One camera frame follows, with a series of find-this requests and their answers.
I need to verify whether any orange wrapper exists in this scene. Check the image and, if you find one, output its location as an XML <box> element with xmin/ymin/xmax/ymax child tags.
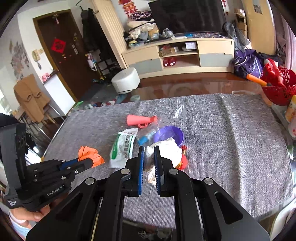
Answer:
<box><xmin>78</xmin><ymin>146</ymin><xmax>105</xmax><ymax>168</ymax></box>

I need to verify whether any white tissue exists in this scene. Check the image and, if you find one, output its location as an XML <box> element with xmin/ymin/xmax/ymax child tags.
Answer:
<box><xmin>144</xmin><ymin>138</ymin><xmax>183</xmax><ymax>185</ymax></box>

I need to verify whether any person's left hand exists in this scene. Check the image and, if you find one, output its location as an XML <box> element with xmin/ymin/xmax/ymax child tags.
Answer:
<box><xmin>10</xmin><ymin>205</ymin><xmax>51</xmax><ymax>222</ymax></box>

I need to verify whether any red gold ornament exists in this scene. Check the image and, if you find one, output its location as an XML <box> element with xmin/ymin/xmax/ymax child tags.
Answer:
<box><xmin>176</xmin><ymin>145</ymin><xmax>188</xmax><ymax>170</ymax></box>

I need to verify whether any green white snack packet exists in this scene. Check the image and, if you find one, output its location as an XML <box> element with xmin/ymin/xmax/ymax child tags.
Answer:
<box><xmin>109</xmin><ymin>128</ymin><xmax>138</xmax><ymax>168</ymax></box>

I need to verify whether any brown coat on rack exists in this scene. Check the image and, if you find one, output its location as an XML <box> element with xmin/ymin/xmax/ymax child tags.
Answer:
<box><xmin>14</xmin><ymin>74</ymin><xmax>50</xmax><ymax>123</ymax></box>

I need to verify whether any grey woven table mat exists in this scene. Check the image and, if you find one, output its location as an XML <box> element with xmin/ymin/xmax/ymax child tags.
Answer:
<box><xmin>45</xmin><ymin>94</ymin><xmax>293</xmax><ymax>218</ymax></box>

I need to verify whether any purple plastic bowl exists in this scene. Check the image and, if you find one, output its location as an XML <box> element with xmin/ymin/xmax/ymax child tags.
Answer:
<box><xmin>153</xmin><ymin>126</ymin><xmax>184</xmax><ymax>147</ymax></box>

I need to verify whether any pink plastic cone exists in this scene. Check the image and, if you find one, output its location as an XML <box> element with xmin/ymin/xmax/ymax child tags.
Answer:
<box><xmin>126</xmin><ymin>114</ymin><xmax>158</xmax><ymax>128</ymax></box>

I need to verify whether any dark brown door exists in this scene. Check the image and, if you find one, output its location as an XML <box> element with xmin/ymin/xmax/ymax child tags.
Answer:
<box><xmin>33</xmin><ymin>10</ymin><xmax>100</xmax><ymax>101</ymax></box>

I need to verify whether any red diamond fu sign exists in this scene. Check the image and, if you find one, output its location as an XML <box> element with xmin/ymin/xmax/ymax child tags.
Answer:
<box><xmin>51</xmin><ymin>38</ymin><xmax>66</xmax><ymax>54</ymax></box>

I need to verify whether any beige TV cabinet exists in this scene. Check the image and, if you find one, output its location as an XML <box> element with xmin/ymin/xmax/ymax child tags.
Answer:
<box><xmin>122</xmin><ymin>38</ymin><xmax>234</xmax><ymax>78</ymax></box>

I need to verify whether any purple bag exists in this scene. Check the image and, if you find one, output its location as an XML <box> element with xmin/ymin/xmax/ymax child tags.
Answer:
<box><xmin>232</xmin><ymin>49</ymin><xmax>264</xmax><ymax>78</ymax></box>

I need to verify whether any pile of clothes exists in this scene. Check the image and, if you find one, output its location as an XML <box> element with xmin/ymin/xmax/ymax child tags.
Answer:
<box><xmin>124</xmin><ymin>10</ymin><xmax>160</xmax><ymax>48</ymax></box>

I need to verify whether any beige folding screen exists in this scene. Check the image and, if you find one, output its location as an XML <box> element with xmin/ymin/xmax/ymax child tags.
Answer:
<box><xmin>91</xmin><ymin>0</ymin><xmax>127</xmax><ymax>69</ymax></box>

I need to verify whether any pink curtain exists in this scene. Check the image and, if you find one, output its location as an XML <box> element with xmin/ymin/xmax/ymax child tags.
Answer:
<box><xmin>276</xmin><ymin>15</ymin><xmax>295</xmax><ymax>72</ymax></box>

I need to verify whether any cream standing air conditioner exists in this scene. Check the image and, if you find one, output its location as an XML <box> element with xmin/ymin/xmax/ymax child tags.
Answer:
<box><xmin>242</xmin><ymin>0</ymin><xmax>276</xmax><ymax>55</ymax></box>

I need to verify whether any black flat television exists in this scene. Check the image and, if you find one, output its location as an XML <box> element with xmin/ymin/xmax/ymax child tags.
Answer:
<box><xmin>149</xmin><ymin>0</ymin><xmax>226</xmax><ymax>34</ymax></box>

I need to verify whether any orange tube handle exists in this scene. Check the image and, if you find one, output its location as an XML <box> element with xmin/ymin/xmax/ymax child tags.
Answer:
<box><xmin>246</xmin><ymin>74</ymin><xmax>267</xmax><ymax>87</ymax></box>

